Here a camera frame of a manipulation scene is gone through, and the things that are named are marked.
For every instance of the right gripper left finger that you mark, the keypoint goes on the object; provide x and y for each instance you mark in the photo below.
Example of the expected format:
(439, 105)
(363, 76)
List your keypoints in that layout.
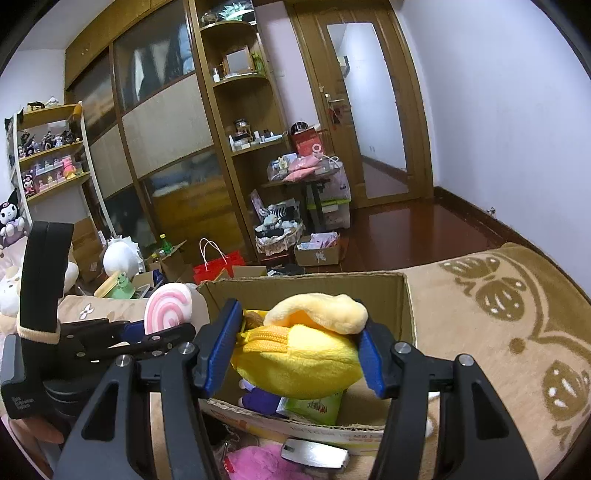
(144, 416)

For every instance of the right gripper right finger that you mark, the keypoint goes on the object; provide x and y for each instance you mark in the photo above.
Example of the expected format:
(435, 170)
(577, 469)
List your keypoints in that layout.
(477, 437)

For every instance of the purple silver box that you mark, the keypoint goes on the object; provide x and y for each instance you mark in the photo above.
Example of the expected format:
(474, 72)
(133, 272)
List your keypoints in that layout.
(314, 455)

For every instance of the pink swirl plush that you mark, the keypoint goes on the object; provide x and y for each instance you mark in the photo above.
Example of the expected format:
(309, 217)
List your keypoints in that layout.
(174, 304)

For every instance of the pink plush bear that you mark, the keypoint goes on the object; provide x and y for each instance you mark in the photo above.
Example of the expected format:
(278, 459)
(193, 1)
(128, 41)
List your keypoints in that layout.
(261, 463)

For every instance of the yellow plush pouch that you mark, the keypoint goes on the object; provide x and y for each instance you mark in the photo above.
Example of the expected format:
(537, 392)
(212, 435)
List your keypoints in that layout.
(302, 348)

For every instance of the white beige plush dog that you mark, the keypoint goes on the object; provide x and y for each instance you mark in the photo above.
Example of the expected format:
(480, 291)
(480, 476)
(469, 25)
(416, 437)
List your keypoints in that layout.
(10, 287)

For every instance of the green frog toy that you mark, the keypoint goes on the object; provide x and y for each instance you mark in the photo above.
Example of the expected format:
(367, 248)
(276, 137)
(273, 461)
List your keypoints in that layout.
(120, 287)

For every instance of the green snack packet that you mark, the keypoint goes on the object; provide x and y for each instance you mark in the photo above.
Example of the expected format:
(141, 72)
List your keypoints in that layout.
(323, 411)

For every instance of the beige patterned blanket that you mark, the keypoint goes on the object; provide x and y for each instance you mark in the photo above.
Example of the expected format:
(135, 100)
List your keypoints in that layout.
(528, 328)

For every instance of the printed cardboard box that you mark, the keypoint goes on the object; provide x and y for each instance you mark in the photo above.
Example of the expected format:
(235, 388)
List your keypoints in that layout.
(362, 416)

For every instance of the white round plush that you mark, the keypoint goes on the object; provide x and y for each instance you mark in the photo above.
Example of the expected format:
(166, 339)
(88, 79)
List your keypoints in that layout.
(122, 255)

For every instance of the purple plush in box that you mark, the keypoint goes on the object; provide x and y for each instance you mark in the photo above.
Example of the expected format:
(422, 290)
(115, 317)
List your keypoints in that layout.
(257, 400)

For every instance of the black white Kuromi plush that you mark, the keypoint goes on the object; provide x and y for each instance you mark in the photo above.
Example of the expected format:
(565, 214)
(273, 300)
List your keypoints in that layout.
(12, 223)

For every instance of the green bottle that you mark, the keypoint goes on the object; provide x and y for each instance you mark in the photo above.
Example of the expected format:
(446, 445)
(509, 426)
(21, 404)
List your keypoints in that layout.
(166, 247)

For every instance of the red paper bag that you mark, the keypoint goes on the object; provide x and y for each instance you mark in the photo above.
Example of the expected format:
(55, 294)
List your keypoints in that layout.
(209, 270)

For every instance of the white toy shelf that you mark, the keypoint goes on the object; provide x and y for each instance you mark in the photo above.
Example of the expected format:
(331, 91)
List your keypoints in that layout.
(51, 170)

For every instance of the small cardboard floor box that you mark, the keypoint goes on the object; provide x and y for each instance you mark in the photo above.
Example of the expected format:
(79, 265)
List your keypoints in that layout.
(318, 249)

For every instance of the lace basket with toys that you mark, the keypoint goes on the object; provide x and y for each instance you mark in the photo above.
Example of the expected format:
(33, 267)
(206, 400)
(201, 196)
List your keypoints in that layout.
(280, 227)

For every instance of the small dark side table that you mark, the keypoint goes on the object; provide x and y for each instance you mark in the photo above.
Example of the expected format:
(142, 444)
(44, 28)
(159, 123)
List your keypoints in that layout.
(310, 184)

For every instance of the wooden wardrobe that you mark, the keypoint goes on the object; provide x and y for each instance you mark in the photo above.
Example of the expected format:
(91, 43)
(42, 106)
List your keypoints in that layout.
(181, 114)

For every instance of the red gift bag on table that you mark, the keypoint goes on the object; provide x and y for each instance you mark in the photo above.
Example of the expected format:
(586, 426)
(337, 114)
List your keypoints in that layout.
(308, 142)

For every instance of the wooden door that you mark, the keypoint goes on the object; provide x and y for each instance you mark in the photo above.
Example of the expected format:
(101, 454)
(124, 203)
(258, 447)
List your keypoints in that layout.
(367, 95)

